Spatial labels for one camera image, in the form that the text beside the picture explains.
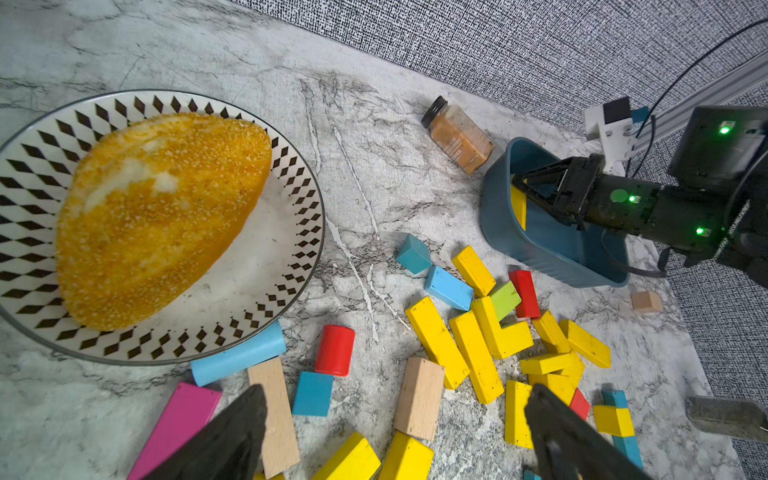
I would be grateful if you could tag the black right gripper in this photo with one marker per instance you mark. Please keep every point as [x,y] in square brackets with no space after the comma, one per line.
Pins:
[576,191]

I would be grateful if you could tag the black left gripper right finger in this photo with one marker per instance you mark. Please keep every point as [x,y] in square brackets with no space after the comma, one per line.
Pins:
[567,447]

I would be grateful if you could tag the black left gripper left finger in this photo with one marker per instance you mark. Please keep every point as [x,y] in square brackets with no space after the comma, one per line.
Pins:
[229,447]

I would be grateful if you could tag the teal plastic bin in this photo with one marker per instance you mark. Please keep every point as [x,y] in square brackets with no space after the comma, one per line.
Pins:
[580,259]

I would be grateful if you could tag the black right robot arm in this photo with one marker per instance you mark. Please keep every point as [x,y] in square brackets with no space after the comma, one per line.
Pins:
[724,151]

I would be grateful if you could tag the red block lower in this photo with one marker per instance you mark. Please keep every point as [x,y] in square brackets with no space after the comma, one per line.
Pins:
[580,405]

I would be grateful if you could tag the natural wood long block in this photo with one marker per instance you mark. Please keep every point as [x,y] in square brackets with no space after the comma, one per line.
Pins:
[280,449]

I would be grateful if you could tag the magenta long block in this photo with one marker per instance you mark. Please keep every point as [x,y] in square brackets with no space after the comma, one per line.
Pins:
[189,409]

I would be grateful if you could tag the teal long block right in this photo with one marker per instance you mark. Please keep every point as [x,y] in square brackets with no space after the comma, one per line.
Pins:
[624,438]

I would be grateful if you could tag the teal square block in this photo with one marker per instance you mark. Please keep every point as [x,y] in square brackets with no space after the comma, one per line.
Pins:
[313,394]

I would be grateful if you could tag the yellow block right end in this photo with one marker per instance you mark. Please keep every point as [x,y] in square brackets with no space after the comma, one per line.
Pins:
[586,344]

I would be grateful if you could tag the red long block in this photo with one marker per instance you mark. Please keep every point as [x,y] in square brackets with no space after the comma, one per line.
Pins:
[529,307]

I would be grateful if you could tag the light blue cylinder block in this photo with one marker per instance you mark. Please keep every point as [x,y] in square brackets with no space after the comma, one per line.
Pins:
[264,346]

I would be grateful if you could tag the long yellow block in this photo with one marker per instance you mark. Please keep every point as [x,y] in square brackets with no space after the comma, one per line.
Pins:
[484,375]
[438,341]

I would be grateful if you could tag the spice jar with black cap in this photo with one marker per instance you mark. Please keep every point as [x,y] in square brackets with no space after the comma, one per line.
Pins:
[458,136]

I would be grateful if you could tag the green block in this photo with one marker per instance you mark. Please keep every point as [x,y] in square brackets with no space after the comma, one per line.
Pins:
[505,299]

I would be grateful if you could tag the small natural wood cube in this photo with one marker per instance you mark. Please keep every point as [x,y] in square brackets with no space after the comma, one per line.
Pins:
[645,302]

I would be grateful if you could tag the red cylinder block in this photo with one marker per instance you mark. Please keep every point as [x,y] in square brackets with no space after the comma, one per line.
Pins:
[335,351]

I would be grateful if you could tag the natural wood block centre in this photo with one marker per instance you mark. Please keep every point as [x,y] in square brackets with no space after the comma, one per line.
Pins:
[419,400]

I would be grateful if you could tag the patterned white plate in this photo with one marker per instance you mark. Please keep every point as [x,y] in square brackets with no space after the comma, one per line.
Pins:
[255,281]

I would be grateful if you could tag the light blue flat block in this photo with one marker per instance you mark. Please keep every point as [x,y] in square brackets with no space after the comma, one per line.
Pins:
[447,288]

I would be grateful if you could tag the teal wedge block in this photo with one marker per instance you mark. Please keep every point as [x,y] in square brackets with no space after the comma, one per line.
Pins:
[414,255]

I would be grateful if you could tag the orange sesame bread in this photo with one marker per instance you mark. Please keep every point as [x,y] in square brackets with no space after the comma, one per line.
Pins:
[150,209]

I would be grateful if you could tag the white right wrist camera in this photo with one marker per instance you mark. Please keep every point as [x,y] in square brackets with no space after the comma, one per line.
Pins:
[612,125]

